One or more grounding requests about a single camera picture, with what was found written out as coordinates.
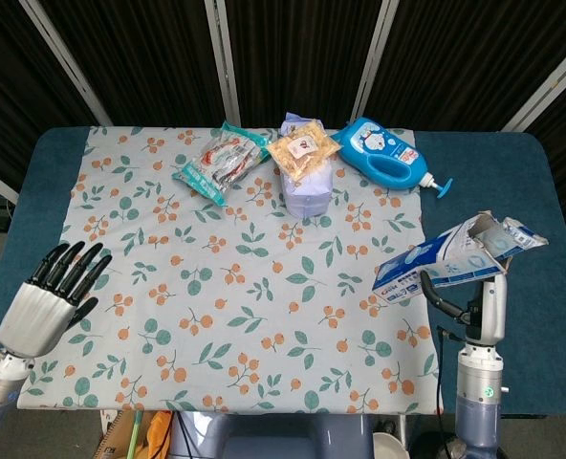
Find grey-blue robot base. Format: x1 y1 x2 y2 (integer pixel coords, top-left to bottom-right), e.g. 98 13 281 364
169 410 376 459

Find clear bag of crackers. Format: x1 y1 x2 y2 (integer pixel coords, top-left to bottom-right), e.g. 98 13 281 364
265 119 342 184

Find floral print tablecloth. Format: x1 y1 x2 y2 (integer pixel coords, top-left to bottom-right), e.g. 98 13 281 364
15 124 446 416

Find blue white toothpaste box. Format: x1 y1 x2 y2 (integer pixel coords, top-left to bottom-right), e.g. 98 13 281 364
371 208 551 306

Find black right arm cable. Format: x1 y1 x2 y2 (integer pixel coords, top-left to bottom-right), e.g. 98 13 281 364
434 324 467 418

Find green stick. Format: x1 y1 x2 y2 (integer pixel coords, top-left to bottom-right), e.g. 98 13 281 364
126 411 146 459

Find blue pump detergent bottle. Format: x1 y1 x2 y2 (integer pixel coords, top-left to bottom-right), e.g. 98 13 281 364
332 116 455 200

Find purple tissue pack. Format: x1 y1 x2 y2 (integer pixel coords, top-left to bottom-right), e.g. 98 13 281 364
279 111 337 220

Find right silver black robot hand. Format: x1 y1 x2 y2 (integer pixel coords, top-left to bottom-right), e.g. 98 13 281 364
418 269 510 346

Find black waste bin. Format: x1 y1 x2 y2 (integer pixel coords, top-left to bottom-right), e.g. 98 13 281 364
408 428 509 459

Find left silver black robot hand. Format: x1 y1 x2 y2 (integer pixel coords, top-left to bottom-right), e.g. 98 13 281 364
0 240 114 360

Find orange bag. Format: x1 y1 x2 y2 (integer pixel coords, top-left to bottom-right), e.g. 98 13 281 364
141 410 174 459

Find white bowl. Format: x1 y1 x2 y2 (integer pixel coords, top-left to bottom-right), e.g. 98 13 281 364
372 430 409 459

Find silver green snack packet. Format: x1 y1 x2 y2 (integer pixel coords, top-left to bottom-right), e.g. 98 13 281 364
170 120 272 208

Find dark blue table cover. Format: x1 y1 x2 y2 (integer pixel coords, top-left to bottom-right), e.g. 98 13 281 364
0 125 566 418

